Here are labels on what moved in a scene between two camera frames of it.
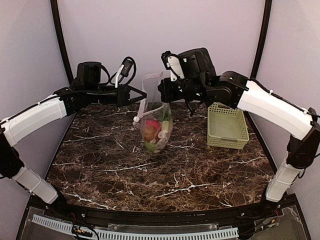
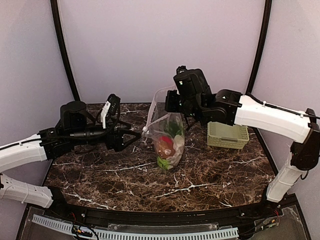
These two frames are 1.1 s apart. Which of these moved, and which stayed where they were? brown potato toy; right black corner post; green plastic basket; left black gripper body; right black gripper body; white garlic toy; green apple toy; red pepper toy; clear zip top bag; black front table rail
Moved: clear zip top bag; left black gripper body; white garlic toy; right black gripper body; green apple toy; brown potato toy; red pepper toy
Stayed: green plastic basket; black front table rail; right black corner post
